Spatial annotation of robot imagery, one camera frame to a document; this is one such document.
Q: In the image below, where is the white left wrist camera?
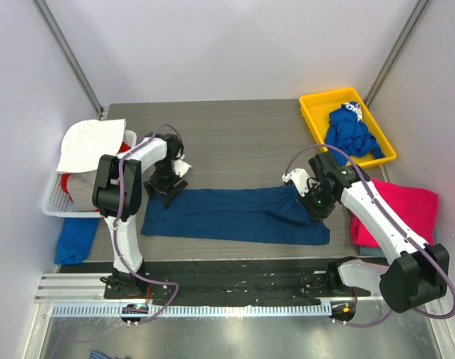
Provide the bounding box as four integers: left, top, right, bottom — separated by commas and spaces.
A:
173, 159, 192, 178

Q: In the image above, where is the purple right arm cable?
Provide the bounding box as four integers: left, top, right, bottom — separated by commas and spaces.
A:
283, 144, 455, 328

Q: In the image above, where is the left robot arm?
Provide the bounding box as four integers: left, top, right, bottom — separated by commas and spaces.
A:
92, 132, 191, 299

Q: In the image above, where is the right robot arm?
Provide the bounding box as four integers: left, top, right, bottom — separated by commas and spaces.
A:
282, 146, 455, 319

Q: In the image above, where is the slotted cable duct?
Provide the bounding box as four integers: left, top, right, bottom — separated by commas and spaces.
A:
51, 302, 332, 318

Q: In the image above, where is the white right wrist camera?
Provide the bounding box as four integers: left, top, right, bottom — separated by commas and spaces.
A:
281, 168, 317, 197

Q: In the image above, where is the checkered cloth bottom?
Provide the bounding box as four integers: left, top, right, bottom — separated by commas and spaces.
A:
88, 350, 130, 359

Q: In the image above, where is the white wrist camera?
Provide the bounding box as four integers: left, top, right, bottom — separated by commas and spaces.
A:
281, 168, 317, 197
173, 159, 192, 178

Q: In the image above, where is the dark blue mickey t shirt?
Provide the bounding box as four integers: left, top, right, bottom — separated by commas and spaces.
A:
141, 186, 330, 245

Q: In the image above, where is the yellow plastic tray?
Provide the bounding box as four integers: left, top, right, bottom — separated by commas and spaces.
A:
299, 88, 397, 168

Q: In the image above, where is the pink folded t shirt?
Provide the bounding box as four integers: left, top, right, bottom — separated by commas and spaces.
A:
371, 179, 439, 245

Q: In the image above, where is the red t shirt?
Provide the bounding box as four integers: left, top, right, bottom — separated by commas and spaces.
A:
60, 141, 131, 194

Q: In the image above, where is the white plastic laundry basket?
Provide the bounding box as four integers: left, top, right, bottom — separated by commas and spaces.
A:
40, 129, 138, 218

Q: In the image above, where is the grey folded t shirt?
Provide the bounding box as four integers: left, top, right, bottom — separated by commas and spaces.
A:
358, 246, 385, 258

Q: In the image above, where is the aluminium frame post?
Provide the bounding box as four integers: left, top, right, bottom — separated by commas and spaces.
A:
364, 0, 432, 107
32, 0, 104, 119

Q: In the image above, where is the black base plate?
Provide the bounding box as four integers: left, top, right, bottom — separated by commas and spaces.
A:
101, 259, 370, 307

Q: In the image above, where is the white t shirt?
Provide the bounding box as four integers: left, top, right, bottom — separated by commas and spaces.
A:
55, 119, 126, 174

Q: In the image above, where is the aluminium frame post left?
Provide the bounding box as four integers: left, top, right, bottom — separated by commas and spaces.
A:
32, 0, 104, 119

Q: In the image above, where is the blue folded t shirt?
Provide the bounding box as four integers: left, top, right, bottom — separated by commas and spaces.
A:
55, 218, 100, 266

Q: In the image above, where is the aluminium frame post right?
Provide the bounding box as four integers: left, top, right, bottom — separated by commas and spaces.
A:
364, 0, 432, 107

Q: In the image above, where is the royal blue t shirt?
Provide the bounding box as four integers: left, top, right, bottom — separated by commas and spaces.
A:
324, 102, 385, 159

